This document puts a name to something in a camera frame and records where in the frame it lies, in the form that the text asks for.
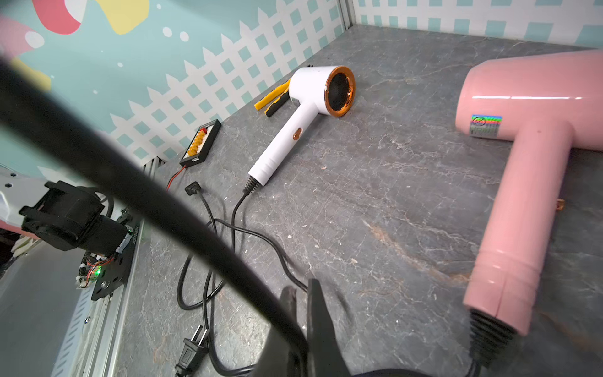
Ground white hair dryer black cord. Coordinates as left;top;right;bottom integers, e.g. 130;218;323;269
176;176;309;312

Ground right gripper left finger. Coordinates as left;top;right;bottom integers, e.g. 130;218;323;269
250;286;302;377

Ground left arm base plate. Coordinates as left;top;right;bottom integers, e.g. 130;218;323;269
75;208;141;302

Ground yellow handled pliers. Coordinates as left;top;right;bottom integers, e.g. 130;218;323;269
254;80;291;118

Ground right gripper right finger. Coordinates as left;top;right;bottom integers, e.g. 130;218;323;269
306;279;351;377

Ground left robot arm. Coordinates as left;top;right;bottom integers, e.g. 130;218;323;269
1;167;133;257

